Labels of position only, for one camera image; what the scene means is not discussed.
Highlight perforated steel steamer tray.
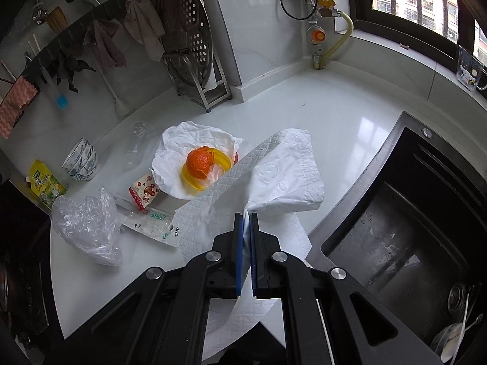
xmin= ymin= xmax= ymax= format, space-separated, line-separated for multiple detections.
xmin=155 ymin=0 xmax=213 ymax=71

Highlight pink wavy sponge cloth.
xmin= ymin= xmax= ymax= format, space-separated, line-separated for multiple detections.
xmin=0 ymin=76 xmax=38 ymax=138

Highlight black kitchen sink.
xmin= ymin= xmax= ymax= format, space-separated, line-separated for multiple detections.
xmin=307 ymin=113 xmax=486 ymax=364

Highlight red white snack wrapper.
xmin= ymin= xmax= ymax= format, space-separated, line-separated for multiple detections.
xmin=129 ymin=172 xmax=160 ymax=211

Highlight clear plastic box on sill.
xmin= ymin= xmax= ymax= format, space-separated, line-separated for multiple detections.
xmin=456 ymin=45 xmax=486 ymax=92

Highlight top floral ceramic bowl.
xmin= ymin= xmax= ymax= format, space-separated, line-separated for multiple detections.
xmin=62 ymin=137 xmax=98 ymax=181

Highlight clear plastic bag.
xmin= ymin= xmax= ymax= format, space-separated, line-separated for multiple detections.
xmin=51 ymin=186 xmax=122 ymax=267

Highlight clear plastic cup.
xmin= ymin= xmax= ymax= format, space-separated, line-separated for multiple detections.
xmin=124 ymin=121 xmax=152 ymax=168

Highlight black hanging rag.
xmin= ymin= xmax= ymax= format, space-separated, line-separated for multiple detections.
xmin=54 ymin=54 xmax=96 ymax=93

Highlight yellow green gas hose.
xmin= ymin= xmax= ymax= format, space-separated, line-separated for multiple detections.
xmin=318 ymin=10 xmax=355 ymax=70

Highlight metal dish rack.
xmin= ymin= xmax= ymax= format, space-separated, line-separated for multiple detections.
xmin=162 ymin=52 xmax=232 ymax=112

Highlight white paper towel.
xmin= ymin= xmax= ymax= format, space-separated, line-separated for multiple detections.
xmin=173 ymin=129 xmax=324 ymax=360

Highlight white bottle brush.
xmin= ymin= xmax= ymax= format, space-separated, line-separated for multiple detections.
xmin=92 ymin=53 xmax=131 ymax=117

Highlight beige hanging cloth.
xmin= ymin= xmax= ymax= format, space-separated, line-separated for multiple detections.
xmin=124 ymin=0 xmax=165 ymax=62

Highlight clear plastic blister package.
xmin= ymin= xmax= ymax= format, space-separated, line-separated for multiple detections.
xmin=114 ymin=196 xmax=180 ymax=248

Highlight yellow green seasoning pouch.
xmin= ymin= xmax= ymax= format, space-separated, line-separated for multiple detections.
xmin=27 ymin=159 xmax=68 ymax=209

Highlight gas valve with orange knob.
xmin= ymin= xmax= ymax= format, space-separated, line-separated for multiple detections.
xmin=305 ymin=0 xmax=336 ymax=69

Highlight orange mandarin peel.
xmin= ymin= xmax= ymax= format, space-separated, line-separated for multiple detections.
xmin=186 ymin=146 xmax=215 ymax=180

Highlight white dishes in sink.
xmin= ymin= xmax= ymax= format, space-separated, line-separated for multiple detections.
xmin=431 ymin=294 xmax=483 ymax=364

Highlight mauve hanging cloth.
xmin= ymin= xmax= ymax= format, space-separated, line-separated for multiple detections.
xmin=83 ymin=20 xmax=126 ymax=73

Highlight dark window frame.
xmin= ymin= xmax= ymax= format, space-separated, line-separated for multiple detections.
xmin=349 ymin=0 xmax=486 ymax=70

